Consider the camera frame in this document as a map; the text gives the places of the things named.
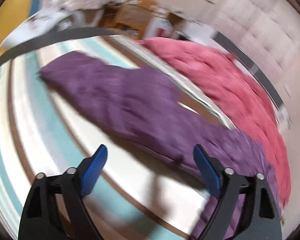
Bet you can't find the purple quilted down jacket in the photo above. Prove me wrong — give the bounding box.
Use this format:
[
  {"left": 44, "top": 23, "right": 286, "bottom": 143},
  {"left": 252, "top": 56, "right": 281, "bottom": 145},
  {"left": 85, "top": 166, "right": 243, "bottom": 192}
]
[{"left": 39, "top": 51, "right": 277, "bottom": 239}]

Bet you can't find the striped bed sheet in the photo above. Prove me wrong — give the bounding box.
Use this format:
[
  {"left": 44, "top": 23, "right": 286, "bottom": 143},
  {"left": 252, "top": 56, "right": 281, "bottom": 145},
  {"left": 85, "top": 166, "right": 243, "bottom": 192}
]
[{"left": 0, "top": 35, "right": 234, "bottom": 239}]

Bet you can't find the pink red duvet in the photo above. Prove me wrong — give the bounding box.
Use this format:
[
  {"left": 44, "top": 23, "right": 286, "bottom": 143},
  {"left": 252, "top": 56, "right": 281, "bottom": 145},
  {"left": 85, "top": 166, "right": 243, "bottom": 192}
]
[{"left": 139, "top": 37, "right": 291, "bottom": 206}]

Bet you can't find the wooden desk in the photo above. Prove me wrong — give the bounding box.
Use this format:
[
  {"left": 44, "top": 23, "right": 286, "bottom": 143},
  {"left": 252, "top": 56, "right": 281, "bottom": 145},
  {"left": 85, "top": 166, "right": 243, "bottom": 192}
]
[{"left": 98, "top": 0, "right": 187, "bottom": 40}]

